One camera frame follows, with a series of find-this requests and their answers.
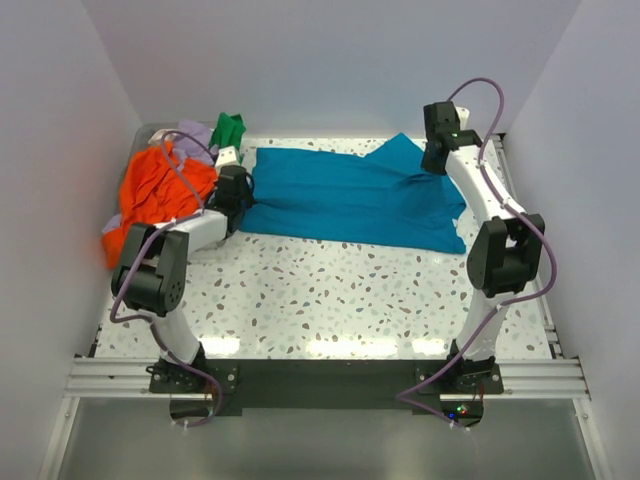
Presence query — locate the blue t shirt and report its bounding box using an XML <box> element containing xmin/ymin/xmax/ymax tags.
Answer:
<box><xmin>242</xmin><ymin>134</ymin><xmax>466</xmax><ymax>254</ymax></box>

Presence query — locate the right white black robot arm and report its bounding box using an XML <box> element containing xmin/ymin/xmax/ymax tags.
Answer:
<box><xmin>422</xmin><ymin>101</ymin><xmax>545</xmax><ymax>393</ymax></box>

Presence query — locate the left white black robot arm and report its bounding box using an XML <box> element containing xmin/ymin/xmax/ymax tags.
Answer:
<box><xmin>110</xmin><ymin>164</ymin><xmax>254</xmax><ymax>392</ymax></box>

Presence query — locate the green t shirt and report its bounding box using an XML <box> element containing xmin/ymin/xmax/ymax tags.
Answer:
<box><xmin>209</xmin><ymin>112</ymin><xmax>246</xmax><ymax>150</ymax></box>

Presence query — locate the orange t shirt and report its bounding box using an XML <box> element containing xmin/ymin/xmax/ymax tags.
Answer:
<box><xmin>101</xmin><ymin>142</ymin><xmax>218</xmax><ymax>270</ymax></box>

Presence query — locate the pale pink t shirt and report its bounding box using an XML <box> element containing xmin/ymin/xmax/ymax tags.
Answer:
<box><xmin>147</xmin><ymin>129</ymin><xmax>179</xmax><ymax>146</ymax></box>

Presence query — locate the clear plastic bin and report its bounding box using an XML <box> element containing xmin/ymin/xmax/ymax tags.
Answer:
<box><xmin>132</xmin><ymin>124</ymin><xmax>239</xmax><ymax>254</ymax></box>

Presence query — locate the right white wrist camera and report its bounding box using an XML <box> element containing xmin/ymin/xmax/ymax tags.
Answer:
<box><xmin>455</xmin><ymin>106</ymin><xmax>470</xmax><ymax>130</ymax></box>

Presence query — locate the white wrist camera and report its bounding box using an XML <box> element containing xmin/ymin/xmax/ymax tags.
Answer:
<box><xmin>455</xmin><ymin>106</ymin><xmax>470</xmax><ymax>130</ymax></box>
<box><xmin>215</xmin><ymin>146</ymin><xmax>241</xmax><ymax>170</ymax></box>

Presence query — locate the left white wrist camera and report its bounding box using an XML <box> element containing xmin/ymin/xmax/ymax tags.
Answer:
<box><xmin>215</xmin><ymin>146</ymin><xmax>241</xmax><ymax>170</ymax></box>

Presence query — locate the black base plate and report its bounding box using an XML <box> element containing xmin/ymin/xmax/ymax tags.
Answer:
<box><xmin>146</xmin><ymin>358</ymin><xmax>504</xmax><ymax>420</ymax></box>

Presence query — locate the aluminium frame rail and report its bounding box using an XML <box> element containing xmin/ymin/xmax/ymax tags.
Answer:
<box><xmin>63</xmin><ymin>358</ymin><xmax>590</xmax><ymax>400</ymax></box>

